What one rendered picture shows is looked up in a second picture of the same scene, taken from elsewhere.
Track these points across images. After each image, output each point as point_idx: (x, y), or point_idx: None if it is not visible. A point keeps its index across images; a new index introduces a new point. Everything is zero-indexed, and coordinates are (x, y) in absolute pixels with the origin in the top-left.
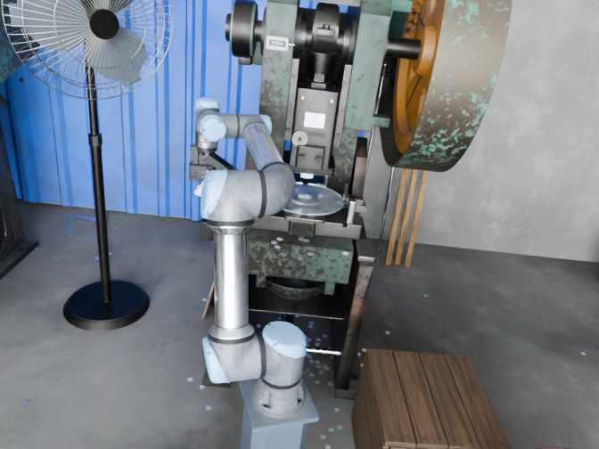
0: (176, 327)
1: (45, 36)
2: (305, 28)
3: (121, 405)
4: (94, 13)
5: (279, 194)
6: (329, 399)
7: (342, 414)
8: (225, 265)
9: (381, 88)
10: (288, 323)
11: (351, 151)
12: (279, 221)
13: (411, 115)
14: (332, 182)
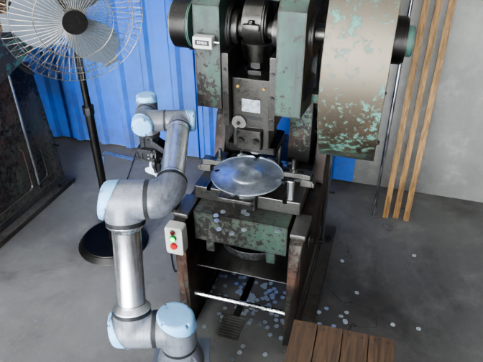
0: (162, 267)
1: (29, 36)
2: (235, 22)
3: (101, 334)
4: (64, 15)
5: (159, 204)
6: (275, 353)
7: None
8: (118, 259)
9: None
10: (182, 305)
11: (307, 123)
12: None
13: None
14: (292, 151)
